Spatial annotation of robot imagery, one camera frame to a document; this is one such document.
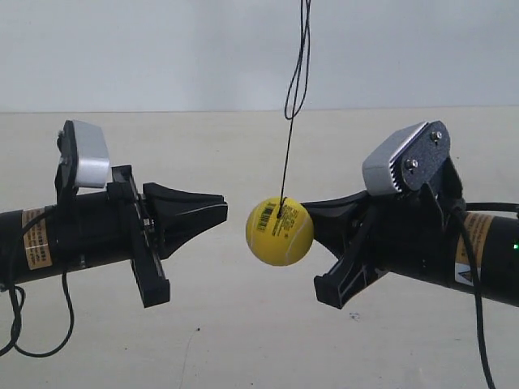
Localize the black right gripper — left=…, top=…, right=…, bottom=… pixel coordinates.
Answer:
left=302, top=180, right=465, bottom=309

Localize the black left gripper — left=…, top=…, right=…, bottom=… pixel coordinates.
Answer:
left=54, top=165, right=227, bottom=308

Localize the yellow tennis ball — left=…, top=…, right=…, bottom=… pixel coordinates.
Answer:
left=245, top=196, right=314, bottom=267

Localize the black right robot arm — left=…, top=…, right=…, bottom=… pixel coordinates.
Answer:
left=303, top=184, right=518, bottom=309

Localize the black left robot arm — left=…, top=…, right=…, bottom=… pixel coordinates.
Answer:
left=1, top=165, right=228, bottom=308

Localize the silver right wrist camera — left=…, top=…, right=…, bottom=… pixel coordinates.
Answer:
left=362, top=121, right=451, bottom=197

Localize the black hanging string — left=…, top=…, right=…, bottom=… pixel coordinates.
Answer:
left=277, top=0, right=313, bottom=216

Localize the black right camera cable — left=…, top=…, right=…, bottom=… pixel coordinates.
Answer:
left=449, top=201, right=519, bottom=389

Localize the black camera cable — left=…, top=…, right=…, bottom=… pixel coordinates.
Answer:
left=0, top=208, right=75, bottom=358
left=449, top=201, right=519, bottom=389

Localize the black left camera cable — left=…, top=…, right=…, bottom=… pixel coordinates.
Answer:
left=0, top=208, right=75, bottom=358

